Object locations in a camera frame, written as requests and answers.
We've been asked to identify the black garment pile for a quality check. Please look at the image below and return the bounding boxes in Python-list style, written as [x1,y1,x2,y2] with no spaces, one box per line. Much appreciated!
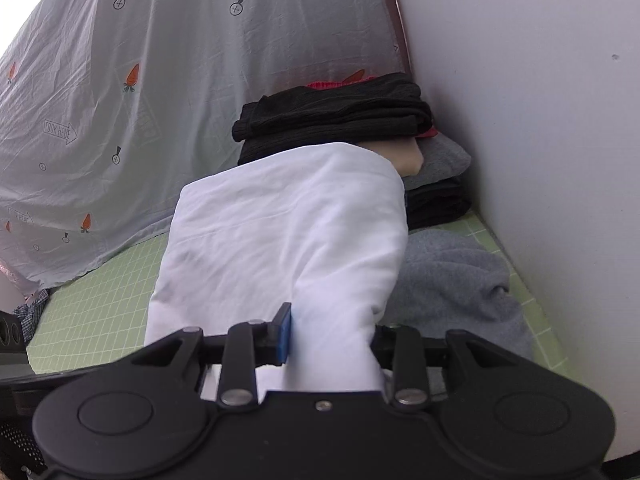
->
[231,73,436,165]
[405,178,472,231]

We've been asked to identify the black garment pile top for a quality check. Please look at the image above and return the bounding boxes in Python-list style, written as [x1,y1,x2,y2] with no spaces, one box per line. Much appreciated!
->
[231,73,436,165]

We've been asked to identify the green grid cutting mat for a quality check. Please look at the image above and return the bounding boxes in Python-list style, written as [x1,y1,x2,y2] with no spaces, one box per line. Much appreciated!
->
[27,211,574,378]

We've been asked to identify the blue plaid shirt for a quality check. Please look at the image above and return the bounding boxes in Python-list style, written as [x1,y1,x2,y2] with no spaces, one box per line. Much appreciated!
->
[13,289,51,346]

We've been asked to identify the black garment pile bottom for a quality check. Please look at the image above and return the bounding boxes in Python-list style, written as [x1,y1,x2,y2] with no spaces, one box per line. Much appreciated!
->
[405,178,472,231]

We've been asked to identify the grey garment on pile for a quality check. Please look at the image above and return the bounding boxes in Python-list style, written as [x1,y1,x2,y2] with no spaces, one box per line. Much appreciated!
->
[404,132,472,191]

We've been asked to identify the loose folded grey garment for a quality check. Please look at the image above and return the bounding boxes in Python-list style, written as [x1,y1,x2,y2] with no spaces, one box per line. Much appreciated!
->
[382,228,535,396]

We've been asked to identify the white shirt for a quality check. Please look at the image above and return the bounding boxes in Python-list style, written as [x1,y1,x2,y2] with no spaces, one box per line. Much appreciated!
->
[144,143,408,393]

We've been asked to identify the beige garment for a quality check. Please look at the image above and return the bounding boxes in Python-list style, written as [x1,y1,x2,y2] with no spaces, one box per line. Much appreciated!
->
[359,138,424,178]

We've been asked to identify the grey carrot print storage bag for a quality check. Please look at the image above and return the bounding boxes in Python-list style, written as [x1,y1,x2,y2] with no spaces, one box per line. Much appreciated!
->
[1,0,408,292]

